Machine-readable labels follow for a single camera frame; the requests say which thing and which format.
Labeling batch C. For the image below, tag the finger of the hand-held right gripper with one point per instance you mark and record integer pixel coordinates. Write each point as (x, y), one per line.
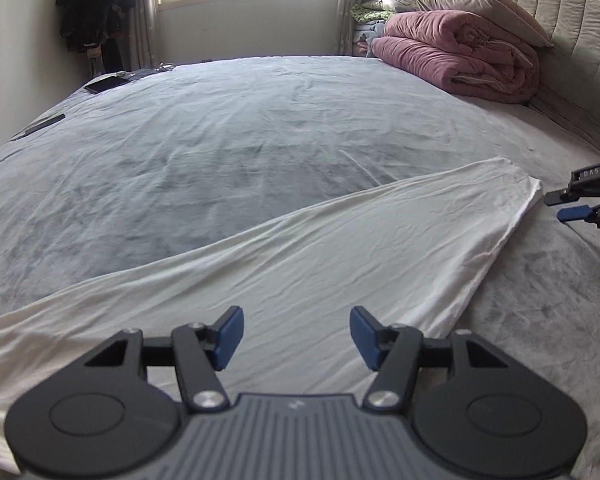
(557, 197)
(572, 213)

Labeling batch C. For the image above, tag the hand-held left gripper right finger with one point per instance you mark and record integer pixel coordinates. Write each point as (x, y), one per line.
(362, 335)

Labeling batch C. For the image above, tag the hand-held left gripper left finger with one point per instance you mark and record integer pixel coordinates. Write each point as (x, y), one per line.
(230, 335)

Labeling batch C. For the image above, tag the white cotton garment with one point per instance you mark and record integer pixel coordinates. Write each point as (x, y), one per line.
(280, 270)

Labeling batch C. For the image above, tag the hanging dark clothes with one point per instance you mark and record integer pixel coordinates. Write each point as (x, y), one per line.
(92, 0)

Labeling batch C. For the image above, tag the grey padded headboard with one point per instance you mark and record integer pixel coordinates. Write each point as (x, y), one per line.
(575, 50)

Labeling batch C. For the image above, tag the folded pink quilt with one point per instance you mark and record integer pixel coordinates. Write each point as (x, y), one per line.
(455, 55)

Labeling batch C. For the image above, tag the bed with grey blanket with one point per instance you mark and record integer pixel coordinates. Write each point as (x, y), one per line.
(205, 150)

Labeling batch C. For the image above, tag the pink pillow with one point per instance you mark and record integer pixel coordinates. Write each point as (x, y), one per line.
(480, 10)

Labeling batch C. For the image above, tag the black smartphone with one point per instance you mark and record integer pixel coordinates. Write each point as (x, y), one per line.
(107, 85)

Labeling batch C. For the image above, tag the flat black device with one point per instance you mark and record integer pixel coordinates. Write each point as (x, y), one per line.
(40, 126)

